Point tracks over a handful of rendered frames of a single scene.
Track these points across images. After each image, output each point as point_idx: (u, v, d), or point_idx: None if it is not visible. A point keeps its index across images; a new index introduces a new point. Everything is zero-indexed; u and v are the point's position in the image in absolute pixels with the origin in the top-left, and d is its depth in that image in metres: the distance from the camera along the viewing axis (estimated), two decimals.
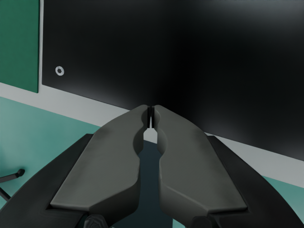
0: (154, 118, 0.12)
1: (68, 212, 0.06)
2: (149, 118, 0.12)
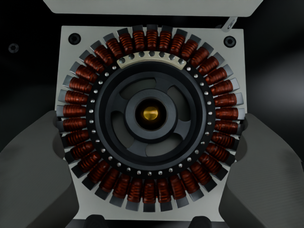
0: None
1: None
2: None
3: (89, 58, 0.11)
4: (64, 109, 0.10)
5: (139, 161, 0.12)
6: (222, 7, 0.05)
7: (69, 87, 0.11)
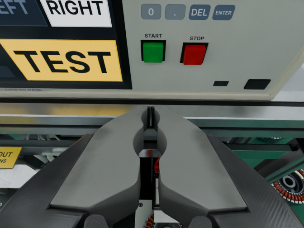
0: (154, 118, 0.12)
1: (68, 212, 0.06)
2: (149, 118, 0.12)
3: (151, 217, 0.41)
4: None
5: None
6: (177, 222, 0.40)
7: (145, 226, 0.40)
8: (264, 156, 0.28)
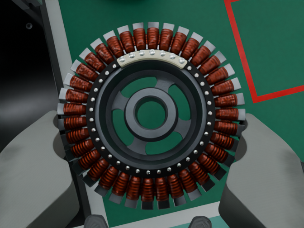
0: None
1: None
2: None
3: (89, 56, 0.11)
4: (64, 108, 0.10)
5: (138, 159, 0.12)
6: None
7: (70, 86, 0.11)
8: None
